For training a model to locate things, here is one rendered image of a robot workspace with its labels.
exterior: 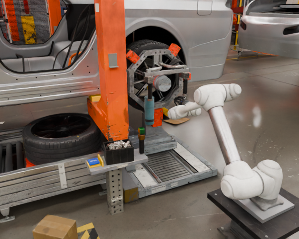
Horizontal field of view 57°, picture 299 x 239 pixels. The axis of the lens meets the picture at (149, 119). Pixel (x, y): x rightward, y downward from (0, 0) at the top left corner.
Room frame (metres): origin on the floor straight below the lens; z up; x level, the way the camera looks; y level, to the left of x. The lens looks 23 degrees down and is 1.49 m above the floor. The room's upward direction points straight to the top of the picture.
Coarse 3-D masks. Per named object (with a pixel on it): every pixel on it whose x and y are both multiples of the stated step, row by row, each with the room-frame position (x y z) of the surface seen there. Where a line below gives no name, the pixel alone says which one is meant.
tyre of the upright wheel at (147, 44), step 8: (144, 40) 2.65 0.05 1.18; (152, 40) 2.70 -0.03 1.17; (128, 48) 2.56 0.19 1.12; (136, 48) 2.47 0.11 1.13; (144, 48) 2.49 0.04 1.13; (152, 48) 2.52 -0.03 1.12; (160, 48) 2.56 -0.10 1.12; (176, 56) 2.63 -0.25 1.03; (128, 64) 2.42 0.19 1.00; (128, 96) 2.42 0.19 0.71; (136, 104) 2.45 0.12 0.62
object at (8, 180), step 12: (84, 156) 1.88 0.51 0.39; (96, 156) 1.90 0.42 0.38; (24, 168) 1.71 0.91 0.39; (36, 168) 1.72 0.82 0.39; (48, 168) 1.75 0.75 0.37; (60, 168) 1.78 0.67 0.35; (72, 168) 1.82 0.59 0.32; (84, 168) 1.86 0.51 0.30; (0, 180) 1.61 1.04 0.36; (12, 180) 1.65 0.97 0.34; (24, 180) 1.67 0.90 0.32; (36, 180) 1.71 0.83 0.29; (60, 180) 1.77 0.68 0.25
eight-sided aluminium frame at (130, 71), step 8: (144, 56) 2.41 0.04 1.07; (168, 56) 2.55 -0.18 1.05; (136, 64) 2.37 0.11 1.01; (176, 64) 2.55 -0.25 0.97; (128, 72) 2.36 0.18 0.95; (128, 80) 2.38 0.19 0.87; (176, 80) 2.60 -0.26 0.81; (128, 88) 2.38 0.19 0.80; (176, 88) 2.58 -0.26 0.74; (136, 96) 2.37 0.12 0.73; (168, 96) 2.55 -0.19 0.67; (160, 104) 2.47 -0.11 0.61; (168, 104) 2.50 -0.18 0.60
